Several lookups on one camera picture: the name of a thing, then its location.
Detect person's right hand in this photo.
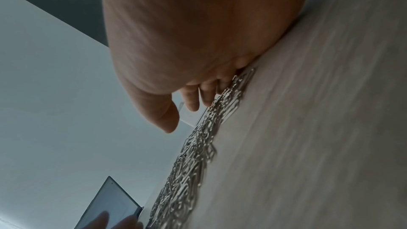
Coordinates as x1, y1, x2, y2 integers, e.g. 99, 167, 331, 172
98, 0, 321, 134

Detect person's left hand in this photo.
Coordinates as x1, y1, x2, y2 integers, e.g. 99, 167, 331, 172
74, 211, 144, 229

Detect pile of silver paper clips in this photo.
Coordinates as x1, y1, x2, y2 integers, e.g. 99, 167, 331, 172
148, 67, 257, 229

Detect dark grey laptop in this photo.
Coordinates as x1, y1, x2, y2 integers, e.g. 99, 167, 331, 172
73, 176, 145, 229

